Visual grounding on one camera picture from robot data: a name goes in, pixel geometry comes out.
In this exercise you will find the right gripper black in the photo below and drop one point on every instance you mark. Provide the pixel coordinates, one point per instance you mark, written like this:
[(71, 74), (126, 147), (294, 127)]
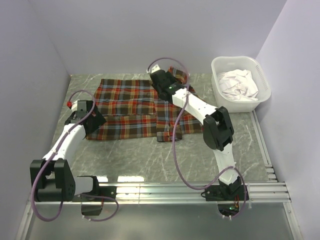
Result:
[(170, 76)]

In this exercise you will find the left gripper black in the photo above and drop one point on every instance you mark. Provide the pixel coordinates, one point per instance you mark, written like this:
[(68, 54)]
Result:
[(98, 121)]

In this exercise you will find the plaid long sleeve shirt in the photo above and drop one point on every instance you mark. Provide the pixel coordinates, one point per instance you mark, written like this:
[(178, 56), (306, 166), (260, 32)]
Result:
[(132, 109)]

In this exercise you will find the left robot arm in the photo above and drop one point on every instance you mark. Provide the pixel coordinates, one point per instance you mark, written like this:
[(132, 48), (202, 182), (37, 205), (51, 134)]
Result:
[(51, 177)]

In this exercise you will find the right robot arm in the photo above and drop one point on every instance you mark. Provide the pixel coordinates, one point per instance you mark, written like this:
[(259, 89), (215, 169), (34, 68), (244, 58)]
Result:
[(217, 126)]

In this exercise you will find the white shirt in basket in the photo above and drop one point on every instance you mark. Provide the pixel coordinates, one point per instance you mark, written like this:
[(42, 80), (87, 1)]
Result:
[(238, 85)]

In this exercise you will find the white plastic basket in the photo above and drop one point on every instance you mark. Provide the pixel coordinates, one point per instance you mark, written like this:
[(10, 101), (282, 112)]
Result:
[(229, 63)]

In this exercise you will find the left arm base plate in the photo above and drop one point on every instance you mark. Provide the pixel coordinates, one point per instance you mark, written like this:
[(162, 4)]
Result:
[(104, 191)]

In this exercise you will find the black box under rail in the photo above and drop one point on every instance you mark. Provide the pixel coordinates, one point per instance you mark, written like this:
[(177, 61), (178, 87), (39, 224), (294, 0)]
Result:
[(92, 209)]

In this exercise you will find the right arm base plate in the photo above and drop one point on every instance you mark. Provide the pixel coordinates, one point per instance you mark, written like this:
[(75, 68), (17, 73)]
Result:
[(212, 195)]

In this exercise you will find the aluminium rail frame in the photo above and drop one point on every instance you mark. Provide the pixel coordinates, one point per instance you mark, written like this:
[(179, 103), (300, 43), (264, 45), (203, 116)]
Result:
[(172, 211)]

